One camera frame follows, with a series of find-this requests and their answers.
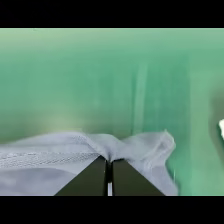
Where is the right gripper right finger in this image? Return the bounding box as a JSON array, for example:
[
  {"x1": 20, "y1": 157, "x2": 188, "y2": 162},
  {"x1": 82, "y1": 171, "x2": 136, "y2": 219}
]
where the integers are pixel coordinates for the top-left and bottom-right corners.
[{"x1": 111, "y1": 158, "x2": 165, "y2": 197}]

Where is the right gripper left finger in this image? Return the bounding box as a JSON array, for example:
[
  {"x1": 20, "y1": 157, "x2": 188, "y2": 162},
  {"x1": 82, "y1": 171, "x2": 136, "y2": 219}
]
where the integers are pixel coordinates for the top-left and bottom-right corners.
[{"x1": 54, "y1": 155, "x2": 108, "y2": 197}]

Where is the light grey garment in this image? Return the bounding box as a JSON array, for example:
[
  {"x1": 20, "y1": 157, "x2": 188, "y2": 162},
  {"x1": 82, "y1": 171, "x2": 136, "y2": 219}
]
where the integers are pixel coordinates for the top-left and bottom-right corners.
[{"x1": 0, "y1": 130, "x2": 180, "y2": 197}]

